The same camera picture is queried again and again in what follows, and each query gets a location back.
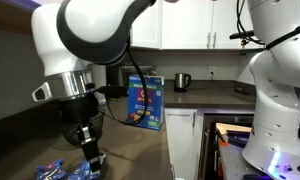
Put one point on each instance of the light wooden board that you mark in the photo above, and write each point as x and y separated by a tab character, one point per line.
233	127

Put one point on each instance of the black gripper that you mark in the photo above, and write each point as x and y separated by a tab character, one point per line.
78	111

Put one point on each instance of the silver toaster oven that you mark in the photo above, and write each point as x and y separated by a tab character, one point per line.
146	70

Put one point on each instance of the steel electric kettle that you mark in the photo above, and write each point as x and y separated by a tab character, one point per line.
181	81

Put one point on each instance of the white lower cabinet door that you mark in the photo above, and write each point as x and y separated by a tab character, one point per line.
180	146

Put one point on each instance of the blue white sachet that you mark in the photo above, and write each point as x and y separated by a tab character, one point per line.
78	172
50	170

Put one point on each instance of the small black countertop object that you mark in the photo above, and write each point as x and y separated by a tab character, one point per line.
242	91

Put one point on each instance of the white cabinet door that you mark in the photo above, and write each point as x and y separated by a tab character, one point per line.
186	23
180	146
146	30
226	20

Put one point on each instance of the blue cardboard box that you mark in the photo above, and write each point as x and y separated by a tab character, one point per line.
146	103

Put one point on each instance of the white upper cabinet door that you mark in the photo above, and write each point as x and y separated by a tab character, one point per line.
186	23
226	20
146	30

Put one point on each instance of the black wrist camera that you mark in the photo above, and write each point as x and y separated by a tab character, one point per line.
111	92

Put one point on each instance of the black rod mount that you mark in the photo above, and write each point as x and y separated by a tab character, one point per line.
241	34

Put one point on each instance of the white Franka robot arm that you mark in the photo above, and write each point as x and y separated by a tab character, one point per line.
280	116

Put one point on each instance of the white wall outlet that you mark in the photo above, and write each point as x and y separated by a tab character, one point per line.
211	71

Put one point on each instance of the white perforated robot table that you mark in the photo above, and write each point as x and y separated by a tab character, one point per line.
233	163

